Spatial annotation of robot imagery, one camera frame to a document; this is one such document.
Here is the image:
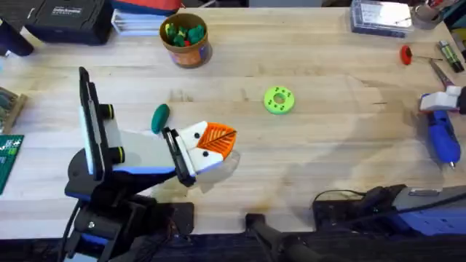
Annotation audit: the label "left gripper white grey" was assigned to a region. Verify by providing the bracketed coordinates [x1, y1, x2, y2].
[98, 103, 238, 188]

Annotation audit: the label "blue electric screwdriver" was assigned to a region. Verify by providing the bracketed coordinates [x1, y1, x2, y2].
[428, 108, 462, 170]

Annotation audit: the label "dark green toy vegetable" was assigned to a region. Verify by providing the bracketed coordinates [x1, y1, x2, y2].
[150, 103, 171, 135]

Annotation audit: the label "grey scissors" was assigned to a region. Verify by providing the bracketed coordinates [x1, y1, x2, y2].
[428, 59, 455, 89]

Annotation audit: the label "green and black marker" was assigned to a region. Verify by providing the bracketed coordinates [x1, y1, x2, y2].
[437, 40, 465, 74]

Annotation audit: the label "green disc with holes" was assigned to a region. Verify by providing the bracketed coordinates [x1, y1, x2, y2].
[263, 85, 296, 116]

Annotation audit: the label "grey cup with tools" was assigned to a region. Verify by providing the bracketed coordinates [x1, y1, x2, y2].
[410, 2, 444, 31]

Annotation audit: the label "brown tub with toys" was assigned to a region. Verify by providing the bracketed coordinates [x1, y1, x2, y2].
[159, 12, 213, 69]

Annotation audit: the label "clear plastic box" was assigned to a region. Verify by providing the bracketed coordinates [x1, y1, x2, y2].
[349, 0, 414, 39]

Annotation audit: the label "black upright wrist plate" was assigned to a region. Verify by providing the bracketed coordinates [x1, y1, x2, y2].
[78, 66, 107, 182]

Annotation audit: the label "stack of clear sheets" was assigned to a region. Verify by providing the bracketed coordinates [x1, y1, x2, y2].
[110, 8, 164, 37]

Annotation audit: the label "red flat object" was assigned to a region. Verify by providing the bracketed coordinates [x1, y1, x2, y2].
[110, 0, 183, 17]

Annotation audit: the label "black tool case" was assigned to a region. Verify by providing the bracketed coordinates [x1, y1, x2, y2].
[24, 0, 114, 46]

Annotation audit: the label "green board with blocks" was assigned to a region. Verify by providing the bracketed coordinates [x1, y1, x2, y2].
[0, 134, 25, 196]

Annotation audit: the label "wooden box with parts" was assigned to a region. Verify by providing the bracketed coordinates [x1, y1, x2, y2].
[0, 86, 29, 135]

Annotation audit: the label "black block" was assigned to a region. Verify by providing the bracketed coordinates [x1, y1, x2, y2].
[0, 18, 35, 57]

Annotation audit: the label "black stand post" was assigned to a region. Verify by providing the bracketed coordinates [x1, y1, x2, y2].
[245, 213, 352, 262]

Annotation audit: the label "black cable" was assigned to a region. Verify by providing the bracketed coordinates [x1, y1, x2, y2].
[312, 188, 367, 210]

